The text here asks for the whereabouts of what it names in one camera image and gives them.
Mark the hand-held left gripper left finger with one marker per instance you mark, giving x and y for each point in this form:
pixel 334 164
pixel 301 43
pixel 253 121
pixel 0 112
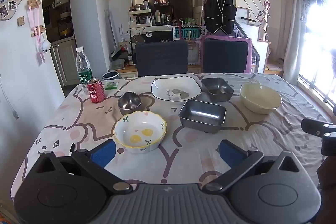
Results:
pixel 103 152

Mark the black pen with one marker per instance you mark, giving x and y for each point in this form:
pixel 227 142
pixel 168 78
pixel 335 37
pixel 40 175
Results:
pixel 71 149

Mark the printed cartoon tablecloth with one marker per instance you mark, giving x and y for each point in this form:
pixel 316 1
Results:
pixel 262 134

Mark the round steel bowl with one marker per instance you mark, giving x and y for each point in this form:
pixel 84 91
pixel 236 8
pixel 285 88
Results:
pixel 129 102

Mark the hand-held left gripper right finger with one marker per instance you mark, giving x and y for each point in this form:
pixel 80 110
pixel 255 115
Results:
pixel 231 153

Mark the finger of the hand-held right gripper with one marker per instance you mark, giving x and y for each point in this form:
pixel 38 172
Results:
pixel 317 127

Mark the cream ceramic mug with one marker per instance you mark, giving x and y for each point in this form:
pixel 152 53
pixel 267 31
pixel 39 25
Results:
pixel 260 99

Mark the clear water bottle green label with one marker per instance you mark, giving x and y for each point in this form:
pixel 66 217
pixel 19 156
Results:
pixel 84 66

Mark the pink ribbon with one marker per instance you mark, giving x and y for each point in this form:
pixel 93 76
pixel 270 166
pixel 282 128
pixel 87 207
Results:
pixel 36 27

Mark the white curtain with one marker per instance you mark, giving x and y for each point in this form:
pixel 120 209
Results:
pixel 292 24

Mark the cream kitchen base cabinet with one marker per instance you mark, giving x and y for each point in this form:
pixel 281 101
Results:
pixel 64 61

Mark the black vest white trim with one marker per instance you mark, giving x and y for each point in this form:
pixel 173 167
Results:
pixel 220 8

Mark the red drink can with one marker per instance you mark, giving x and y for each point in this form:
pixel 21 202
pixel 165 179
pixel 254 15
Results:
pixel 96 91

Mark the wooden wall hook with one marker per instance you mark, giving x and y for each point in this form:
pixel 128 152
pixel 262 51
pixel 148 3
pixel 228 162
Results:
pixel 34 2
pixel 38 30

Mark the dark grey chair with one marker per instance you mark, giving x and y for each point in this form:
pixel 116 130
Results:
pixel 225 56
pixel 161 58

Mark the grey trash bin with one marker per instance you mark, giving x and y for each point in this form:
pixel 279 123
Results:
pixel 110 75

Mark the person's right forearm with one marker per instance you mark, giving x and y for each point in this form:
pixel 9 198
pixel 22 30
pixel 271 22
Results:
pixel 328 187

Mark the white storage rack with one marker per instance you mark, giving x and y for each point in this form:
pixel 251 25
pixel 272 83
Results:
pixel 140 18

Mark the green snack packet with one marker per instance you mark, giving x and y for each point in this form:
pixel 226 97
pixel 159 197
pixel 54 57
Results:
pixel 111 85

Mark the white plate leaf print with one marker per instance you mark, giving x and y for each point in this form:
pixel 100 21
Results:
pixel 176 90

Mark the white bowl yellow scalloped rim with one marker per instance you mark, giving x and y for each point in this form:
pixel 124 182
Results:
pixel 139 132

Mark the steel square tray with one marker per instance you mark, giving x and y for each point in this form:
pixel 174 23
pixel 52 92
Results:
pixel 202 115
pixel 218 88

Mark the teal sign plate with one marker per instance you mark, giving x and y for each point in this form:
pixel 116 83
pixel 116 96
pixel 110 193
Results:
pixel 186 33

